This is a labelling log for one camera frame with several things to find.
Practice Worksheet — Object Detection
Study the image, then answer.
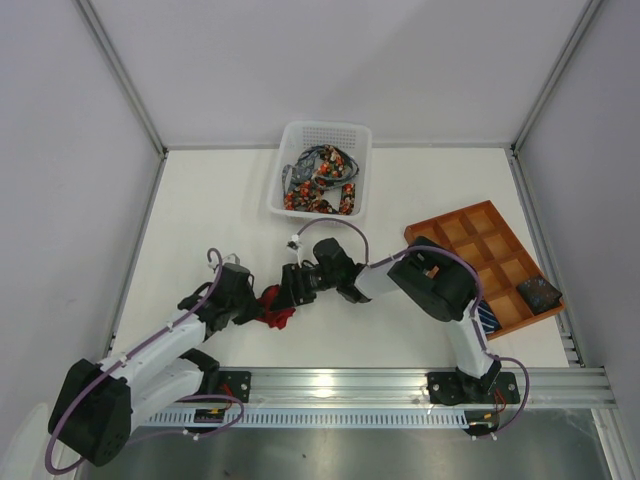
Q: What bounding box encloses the red necktie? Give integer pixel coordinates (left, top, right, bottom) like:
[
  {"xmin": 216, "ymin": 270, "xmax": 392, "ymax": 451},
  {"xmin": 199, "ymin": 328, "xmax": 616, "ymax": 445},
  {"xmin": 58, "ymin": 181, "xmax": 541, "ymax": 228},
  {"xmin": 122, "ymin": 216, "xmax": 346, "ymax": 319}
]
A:
[{"xmin": 255, "ymin": 285, "xmax": 296, "ymax": 330}]

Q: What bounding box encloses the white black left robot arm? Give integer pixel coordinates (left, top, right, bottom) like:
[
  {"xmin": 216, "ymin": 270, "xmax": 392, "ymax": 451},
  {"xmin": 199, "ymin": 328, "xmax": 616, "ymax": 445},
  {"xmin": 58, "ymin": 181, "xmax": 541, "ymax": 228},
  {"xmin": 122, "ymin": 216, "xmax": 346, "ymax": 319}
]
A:
[{"xmin": 45, "ymin": 262, "xmax": 260, "ymax": 474}]

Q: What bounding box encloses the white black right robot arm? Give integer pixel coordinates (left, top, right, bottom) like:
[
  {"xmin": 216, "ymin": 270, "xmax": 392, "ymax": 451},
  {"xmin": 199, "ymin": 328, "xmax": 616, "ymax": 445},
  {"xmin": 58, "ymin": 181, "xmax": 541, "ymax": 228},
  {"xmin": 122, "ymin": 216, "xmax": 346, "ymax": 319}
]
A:
[{"xmin": 270, "ymin": 236, "xmax": 501, "ymax": 403}]

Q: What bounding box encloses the grey patterned necktie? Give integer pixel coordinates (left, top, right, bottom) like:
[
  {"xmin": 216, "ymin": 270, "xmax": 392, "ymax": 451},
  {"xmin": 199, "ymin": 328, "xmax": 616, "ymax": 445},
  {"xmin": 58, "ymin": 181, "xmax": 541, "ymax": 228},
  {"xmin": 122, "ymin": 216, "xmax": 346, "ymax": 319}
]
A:
[{"xmin": 281, "ymin": 147, "xmax": 319, "ymax": 194}]

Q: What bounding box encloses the floral patterned necktie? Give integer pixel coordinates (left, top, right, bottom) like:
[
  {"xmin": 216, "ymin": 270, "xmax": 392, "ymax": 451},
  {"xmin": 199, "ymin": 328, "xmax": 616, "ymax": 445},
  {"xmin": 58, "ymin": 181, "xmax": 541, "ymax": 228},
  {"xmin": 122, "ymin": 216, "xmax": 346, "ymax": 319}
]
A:
[{"xmin": 283, "ymin": 144, "xmax": 360, "ymax": 216}]

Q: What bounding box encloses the white plastic perforated basket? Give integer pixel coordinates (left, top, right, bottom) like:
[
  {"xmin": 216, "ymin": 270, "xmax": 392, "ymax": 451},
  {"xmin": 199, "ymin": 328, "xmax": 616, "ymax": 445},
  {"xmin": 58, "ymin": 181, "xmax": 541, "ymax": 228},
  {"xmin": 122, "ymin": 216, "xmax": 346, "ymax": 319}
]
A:
[{"xmin": 267, "ymin": 121, "xmax": 372, "ymax": 220}]

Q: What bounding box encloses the orange compartment tray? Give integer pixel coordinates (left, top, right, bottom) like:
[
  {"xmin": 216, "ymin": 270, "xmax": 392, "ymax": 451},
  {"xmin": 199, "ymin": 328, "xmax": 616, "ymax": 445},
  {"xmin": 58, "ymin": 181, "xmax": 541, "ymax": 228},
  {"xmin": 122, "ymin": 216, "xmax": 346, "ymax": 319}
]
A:
[{"xmin": 404, "ymin": 200, "xmax": 564, "ymax": 340}]

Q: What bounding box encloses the blue striped rolled tie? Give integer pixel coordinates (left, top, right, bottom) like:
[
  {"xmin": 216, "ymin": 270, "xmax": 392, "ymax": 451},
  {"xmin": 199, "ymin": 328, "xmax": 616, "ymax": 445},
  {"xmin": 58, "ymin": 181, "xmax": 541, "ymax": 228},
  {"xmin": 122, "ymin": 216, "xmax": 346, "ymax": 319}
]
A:
[{"xmin": 477, "ymin": 300, "xmax": 502, "ymax": 336}]

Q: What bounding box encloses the dark dotted rolled tie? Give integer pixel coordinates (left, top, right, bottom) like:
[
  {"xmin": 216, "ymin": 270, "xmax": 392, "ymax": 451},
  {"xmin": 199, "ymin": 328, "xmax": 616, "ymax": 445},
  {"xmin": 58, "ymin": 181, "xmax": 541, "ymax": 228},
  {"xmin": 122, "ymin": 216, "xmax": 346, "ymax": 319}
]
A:
[{"xmin": 516, "ymin": 275, "xmax": 562, "ymax": 315}]

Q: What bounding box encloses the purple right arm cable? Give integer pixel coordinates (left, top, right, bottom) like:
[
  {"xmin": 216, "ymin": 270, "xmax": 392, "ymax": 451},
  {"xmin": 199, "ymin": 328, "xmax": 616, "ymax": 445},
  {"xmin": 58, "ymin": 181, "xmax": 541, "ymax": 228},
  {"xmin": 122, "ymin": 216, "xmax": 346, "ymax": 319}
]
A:
[{"xmin": 294, "ymin": 218, "xmax": 531, "ymax": 441}]

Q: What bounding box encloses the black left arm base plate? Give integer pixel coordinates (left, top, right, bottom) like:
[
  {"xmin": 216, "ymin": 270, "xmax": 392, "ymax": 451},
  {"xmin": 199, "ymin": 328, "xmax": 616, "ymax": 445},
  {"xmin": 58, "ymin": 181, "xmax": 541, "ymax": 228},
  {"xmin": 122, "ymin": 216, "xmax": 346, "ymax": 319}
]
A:
[{"xmin": 197, "ymin": 370, "xmax": 252, "ymax": 403}]

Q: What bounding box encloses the white slotted cable duct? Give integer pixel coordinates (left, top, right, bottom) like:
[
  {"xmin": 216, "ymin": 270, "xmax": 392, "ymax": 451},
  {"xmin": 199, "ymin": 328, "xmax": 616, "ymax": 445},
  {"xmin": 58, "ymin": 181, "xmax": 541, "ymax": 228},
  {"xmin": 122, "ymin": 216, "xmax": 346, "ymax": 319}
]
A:
[{"xmin": 142, "ymin": 407, "xmax": 469, "ymax": 429}]

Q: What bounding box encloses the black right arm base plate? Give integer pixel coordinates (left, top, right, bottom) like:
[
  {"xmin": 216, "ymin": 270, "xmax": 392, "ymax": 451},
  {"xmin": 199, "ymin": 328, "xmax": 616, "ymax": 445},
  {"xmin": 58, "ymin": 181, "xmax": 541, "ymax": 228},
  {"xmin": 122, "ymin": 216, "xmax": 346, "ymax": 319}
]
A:
[{"xmin": 426, "ymin": 370, "xmax": 521, "ymax": 406}]

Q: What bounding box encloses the aluminium left frame post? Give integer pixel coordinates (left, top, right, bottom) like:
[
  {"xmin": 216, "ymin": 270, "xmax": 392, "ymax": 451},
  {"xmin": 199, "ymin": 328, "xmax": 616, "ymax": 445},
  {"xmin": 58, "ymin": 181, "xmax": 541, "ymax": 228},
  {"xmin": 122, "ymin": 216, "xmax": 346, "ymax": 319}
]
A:
[{"xmin": 72, "ymin": 0, "xmax": 168, "ymax": 160}]

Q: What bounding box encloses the aluminium frame post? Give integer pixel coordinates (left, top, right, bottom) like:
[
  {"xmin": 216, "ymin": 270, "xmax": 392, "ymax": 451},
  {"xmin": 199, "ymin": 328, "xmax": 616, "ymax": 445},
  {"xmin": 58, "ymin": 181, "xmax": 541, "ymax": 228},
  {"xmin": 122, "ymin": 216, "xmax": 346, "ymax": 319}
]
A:
[
  {"xmin": 72, "ymin": 0, "xmax": 168, "ymax": 160},
  {"xmin": 511, "ymin": 0, "xmax": 608, "ymax": 156}
]

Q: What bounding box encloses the aluminium right frame post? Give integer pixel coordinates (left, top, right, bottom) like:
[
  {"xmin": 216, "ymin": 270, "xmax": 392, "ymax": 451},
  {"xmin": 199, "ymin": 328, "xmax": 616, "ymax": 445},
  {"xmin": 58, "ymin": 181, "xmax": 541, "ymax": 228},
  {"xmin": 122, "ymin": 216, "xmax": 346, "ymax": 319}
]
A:
[{"xmin": 511, "ymin": 0, "xmax": 608, "ymax": 156}]

